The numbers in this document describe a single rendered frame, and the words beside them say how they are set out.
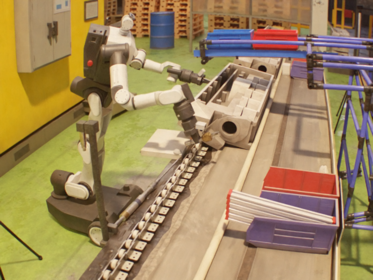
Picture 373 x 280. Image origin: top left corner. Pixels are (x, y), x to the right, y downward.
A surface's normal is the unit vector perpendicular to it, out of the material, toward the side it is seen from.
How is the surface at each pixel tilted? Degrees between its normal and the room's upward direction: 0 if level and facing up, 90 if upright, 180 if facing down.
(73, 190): 90
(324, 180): 88
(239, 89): 45
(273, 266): 0
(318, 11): 90
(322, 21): 90
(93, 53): 100
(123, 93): 58
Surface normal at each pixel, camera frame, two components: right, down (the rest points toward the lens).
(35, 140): 0.96, 0.13
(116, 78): -0.20, -0.15
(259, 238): -0.28, 0.42
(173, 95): -0.10, 0.33
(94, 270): 0.01, -0.91
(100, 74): 0.11, 0.70
